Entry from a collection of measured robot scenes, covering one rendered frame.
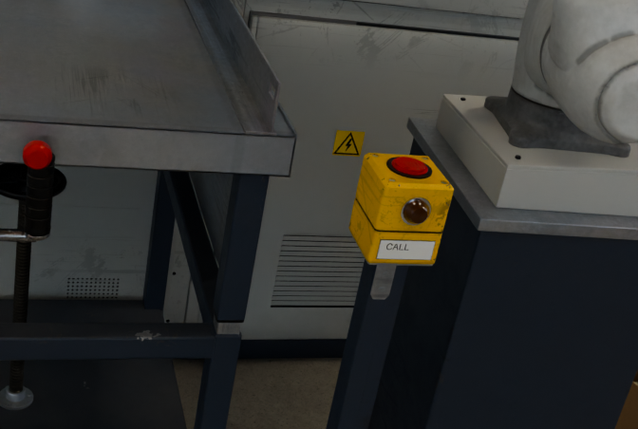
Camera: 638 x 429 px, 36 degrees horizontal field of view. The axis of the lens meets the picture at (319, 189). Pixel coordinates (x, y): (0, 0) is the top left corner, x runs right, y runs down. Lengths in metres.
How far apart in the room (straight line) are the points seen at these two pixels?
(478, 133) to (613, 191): 0.21
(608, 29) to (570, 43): 0.05
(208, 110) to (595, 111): 0.48
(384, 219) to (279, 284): 1.12
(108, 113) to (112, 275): 0.91
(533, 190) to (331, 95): 0.67
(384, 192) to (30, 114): 0.43
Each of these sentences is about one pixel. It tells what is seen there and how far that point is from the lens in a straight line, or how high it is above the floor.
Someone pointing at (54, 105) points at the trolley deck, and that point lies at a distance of 1.23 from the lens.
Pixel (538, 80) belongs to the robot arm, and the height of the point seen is 0.91.
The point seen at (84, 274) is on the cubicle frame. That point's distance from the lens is 2.09.
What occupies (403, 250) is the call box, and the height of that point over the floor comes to 0.82.
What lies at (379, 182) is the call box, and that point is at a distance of 1.05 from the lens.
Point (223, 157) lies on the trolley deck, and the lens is 1.23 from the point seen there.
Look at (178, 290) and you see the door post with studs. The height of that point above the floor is 0.18.
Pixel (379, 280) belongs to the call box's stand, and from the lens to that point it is 1.11.
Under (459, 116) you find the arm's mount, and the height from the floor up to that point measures 0.80.
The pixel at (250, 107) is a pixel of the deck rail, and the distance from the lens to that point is 1.29.
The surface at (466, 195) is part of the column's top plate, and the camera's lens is 1.42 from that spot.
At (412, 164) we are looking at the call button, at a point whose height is 0.91.
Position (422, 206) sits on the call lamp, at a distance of 1.04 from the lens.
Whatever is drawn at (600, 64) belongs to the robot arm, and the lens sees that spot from 1.22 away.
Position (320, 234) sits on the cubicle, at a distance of 2.11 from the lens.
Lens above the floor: 1.32
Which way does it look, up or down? 25 degrees down
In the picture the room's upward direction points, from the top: 11 degrees clockwise
